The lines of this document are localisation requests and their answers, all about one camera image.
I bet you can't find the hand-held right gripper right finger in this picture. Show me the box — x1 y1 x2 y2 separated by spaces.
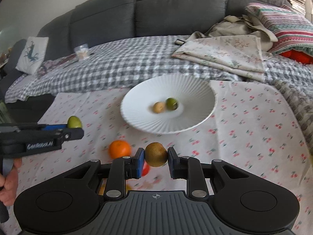
167 147 250 199

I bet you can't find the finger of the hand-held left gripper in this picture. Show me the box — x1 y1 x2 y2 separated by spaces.
58 128 85 143
37 124 70 132

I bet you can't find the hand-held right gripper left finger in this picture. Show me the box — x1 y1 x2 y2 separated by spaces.
64 148 145 200

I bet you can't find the light green fruit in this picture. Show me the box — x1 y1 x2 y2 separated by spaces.
67 116 83 129

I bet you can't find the brown kiwi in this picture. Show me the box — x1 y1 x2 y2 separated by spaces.
145 142 168 167

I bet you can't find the orange tangerine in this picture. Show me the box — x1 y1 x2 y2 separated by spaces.
109 140 132 159
153 102 166 114

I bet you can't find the dark green reddish fruit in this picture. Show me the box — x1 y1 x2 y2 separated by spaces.
166 97 179 111

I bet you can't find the white ribbed plate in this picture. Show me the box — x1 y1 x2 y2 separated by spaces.
121 74 217 135

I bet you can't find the person's left hand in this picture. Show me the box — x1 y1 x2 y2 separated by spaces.
0 158 23 206

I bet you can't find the dark floral pouch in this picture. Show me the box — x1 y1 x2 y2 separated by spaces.
37 55 76 75

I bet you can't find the white pillow with blue print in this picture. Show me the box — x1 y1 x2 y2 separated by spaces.
16 37 49 75

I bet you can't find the white cherry print cloth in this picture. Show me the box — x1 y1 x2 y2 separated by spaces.
0 78 311 235

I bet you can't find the grey checked blanket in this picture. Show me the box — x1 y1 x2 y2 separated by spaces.
5 35 313 157

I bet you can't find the clear cotton swab box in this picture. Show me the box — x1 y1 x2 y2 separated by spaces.
74 43 90 60

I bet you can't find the folded floral cloth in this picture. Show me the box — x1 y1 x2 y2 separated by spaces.
171 35 273 82

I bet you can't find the beige canvas bag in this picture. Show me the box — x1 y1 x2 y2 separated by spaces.
204 15 279 42

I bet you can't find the dark grey sofa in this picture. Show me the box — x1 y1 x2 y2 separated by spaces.
5 0 304 110

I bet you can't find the orange red plush toy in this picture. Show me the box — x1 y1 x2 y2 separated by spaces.
280 50 313 65

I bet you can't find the striped patterned pillow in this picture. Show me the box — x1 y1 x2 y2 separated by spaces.
245 3 313 54

